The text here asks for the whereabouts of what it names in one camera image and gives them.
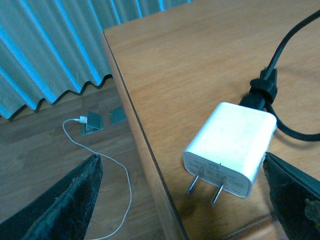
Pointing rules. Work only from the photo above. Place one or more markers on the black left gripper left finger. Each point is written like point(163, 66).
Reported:
point(64, 211)

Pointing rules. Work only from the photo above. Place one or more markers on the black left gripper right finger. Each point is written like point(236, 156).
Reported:
point(295, 197)

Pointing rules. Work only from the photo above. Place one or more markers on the white plug adapter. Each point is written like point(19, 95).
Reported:
point(83, 119)

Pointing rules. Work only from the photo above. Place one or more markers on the open grey floor socket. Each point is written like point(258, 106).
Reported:
point(95, 123)

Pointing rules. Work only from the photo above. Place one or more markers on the closed grey floor plate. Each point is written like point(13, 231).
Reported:
point(117, 116)

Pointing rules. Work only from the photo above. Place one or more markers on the light green curtain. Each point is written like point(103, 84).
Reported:
point(49, 47)

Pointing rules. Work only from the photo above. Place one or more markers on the wooden nightstand cabinet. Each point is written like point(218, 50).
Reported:
point(171, 70)

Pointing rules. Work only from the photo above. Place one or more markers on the white wall charger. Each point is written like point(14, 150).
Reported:
point(228, 150)

